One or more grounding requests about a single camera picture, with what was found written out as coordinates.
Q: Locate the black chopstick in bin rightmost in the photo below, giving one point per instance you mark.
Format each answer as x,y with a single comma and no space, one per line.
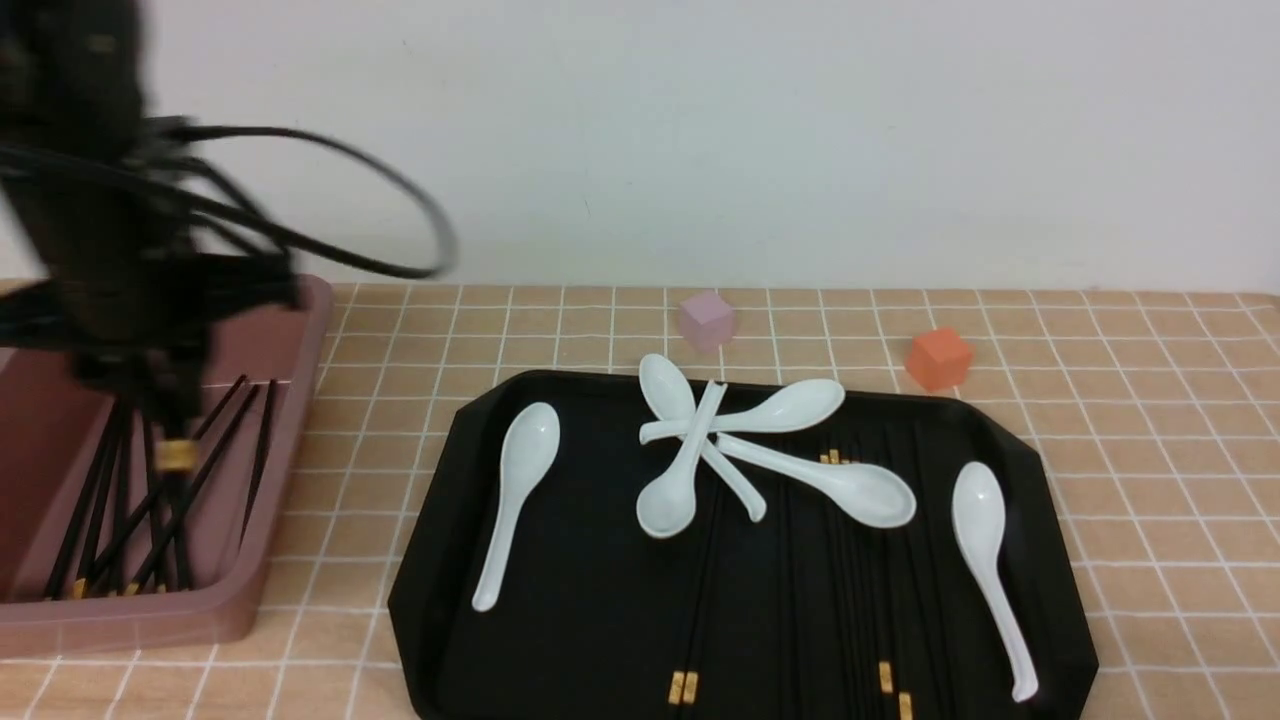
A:
261,454

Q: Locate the white spoon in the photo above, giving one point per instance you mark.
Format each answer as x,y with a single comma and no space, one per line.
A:
979,517
874,496
529,449
741,487
798,406

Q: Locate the white spoon lower right centre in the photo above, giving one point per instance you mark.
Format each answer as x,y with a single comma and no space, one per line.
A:
874,496

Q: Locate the black chopstick tray far right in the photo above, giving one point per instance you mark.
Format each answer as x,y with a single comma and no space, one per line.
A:
899,645

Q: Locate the black plastic tray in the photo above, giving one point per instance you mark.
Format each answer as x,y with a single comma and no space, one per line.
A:
591,609

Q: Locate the lilac cube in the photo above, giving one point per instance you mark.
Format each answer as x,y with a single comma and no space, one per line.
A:
707,321

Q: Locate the pink plastic bin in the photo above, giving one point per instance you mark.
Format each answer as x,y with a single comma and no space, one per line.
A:
51,427

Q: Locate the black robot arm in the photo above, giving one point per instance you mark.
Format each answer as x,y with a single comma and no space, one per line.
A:
91,179

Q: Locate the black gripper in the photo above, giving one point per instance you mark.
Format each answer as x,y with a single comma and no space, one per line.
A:
142,330

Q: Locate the orange cube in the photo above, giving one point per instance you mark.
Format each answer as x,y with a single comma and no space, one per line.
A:
939,359

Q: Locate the white spoon centre bowl down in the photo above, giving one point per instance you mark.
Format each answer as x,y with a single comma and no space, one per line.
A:
667,504

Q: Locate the white spoon far left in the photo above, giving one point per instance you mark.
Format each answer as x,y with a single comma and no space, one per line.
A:
529,449

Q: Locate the white spoon upper right centre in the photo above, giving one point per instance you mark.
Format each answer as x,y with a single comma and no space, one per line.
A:
798,406

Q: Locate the black chopstick in bin leftmost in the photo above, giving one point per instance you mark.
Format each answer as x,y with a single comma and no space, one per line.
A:
54,586

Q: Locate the black chopstick tray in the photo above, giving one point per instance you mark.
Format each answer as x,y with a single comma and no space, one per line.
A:
899,645
868,565
678,676
698,628

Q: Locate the white spoon upper left centre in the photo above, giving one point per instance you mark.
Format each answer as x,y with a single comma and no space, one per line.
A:
741,487

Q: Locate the white spoon far right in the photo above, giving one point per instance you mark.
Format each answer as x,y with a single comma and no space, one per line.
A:
979,517

